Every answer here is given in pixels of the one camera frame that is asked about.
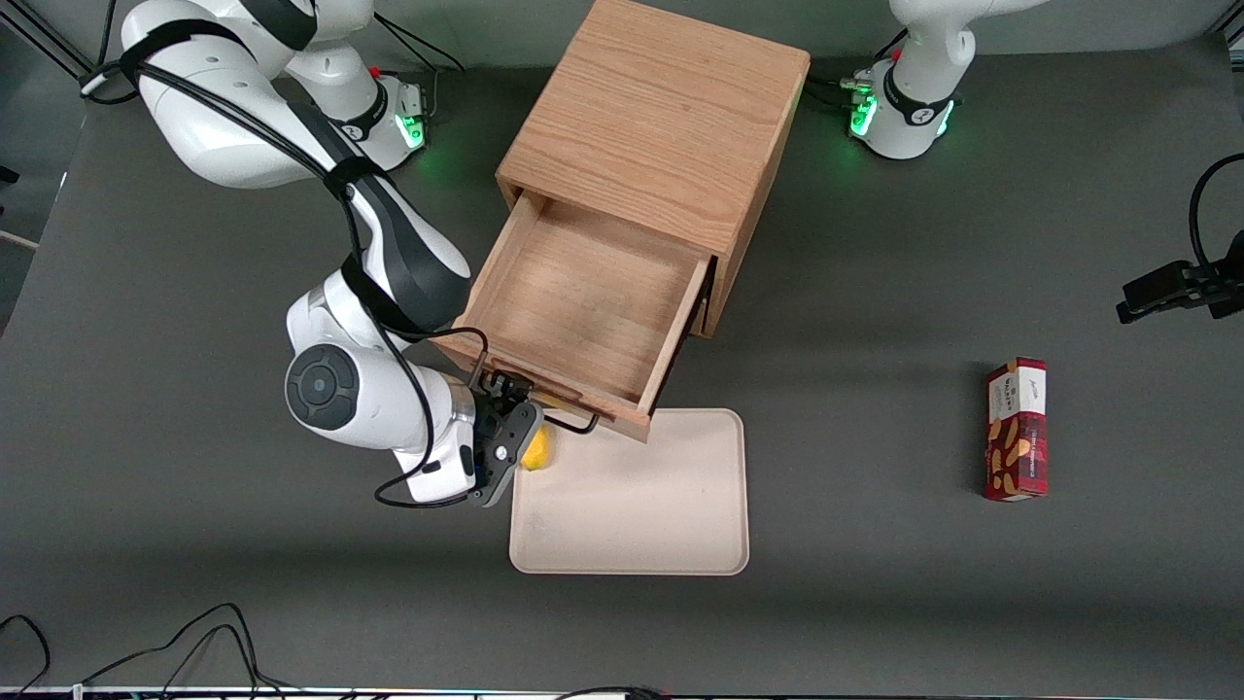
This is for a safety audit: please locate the beige plastic tray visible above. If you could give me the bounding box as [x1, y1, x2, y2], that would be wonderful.
[509, 408, 750, 577]

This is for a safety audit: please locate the red plaid shortbread box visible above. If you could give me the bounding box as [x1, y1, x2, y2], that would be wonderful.
[982, 357, 1050, 504]

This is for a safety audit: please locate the black cable at arm base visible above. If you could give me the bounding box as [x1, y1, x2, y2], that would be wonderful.
[372, 12, 466, 74]

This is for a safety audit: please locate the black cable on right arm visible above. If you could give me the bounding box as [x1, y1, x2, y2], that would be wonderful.
[82, 39, 490, 510]

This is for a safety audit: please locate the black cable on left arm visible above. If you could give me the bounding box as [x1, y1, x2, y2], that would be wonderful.
[1189, 153, 1244, 270]

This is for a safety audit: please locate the black floor cable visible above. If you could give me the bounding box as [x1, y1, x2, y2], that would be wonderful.
[0, 613, 52, 694]
[76, 602, 297, 700]

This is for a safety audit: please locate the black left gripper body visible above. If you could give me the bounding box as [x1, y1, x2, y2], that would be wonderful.
[1116, 229, 1244, 326]

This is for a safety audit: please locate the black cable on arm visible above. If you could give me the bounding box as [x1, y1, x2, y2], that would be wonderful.
[1189, 153, 1244, 270]
[82, 39, 490, 510]

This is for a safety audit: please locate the black metal frame strut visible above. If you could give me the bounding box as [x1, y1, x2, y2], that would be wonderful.
[0, 0, 95, 81]

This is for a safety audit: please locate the wooden board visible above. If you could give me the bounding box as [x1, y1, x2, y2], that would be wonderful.
[496, 0, 812, 339]

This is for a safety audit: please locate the wooden drawer with black handle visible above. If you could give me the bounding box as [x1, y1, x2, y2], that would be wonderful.
[432, 190, 716, 444]

